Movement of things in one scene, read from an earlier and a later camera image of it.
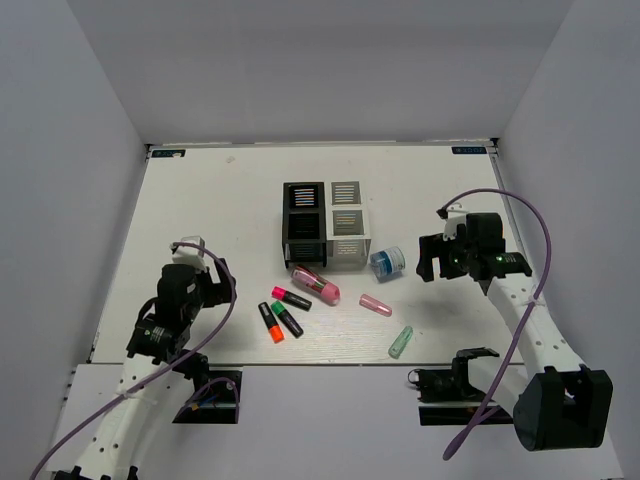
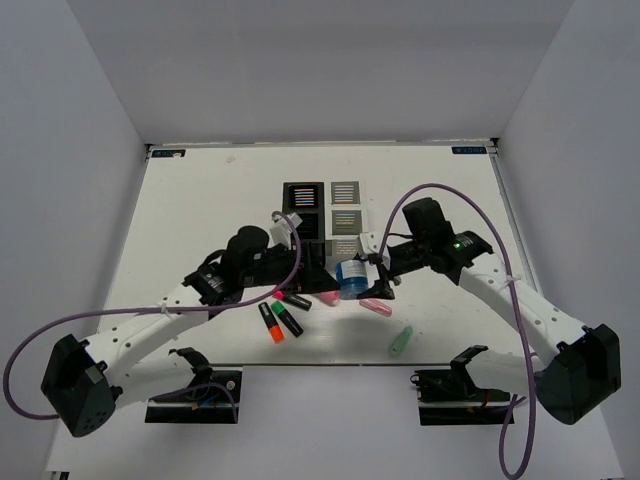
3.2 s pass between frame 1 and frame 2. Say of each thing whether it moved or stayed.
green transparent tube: stayed
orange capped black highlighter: stayed
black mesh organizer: stayed
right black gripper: moved
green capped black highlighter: stayed
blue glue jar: moved
